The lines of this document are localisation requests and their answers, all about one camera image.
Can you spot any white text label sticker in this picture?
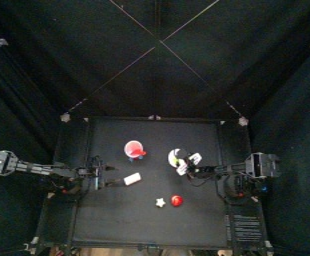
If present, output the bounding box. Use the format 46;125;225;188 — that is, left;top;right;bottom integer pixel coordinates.
230;213;263;245

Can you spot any red toy tomato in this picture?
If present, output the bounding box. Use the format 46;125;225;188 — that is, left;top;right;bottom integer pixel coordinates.
170;194;185;208

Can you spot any thin pale cord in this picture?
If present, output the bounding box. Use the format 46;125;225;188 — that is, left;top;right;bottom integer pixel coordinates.
66;0;222;114
107;0;245;118

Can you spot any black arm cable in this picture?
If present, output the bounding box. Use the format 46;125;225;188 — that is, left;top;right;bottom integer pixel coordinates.
187;175;219;188

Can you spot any white toy pan with egg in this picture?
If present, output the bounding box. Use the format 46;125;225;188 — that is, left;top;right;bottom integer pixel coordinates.
167;147;191;169

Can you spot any red toy cup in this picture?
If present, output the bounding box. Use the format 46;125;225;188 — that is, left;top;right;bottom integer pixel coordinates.
123;139;149;160

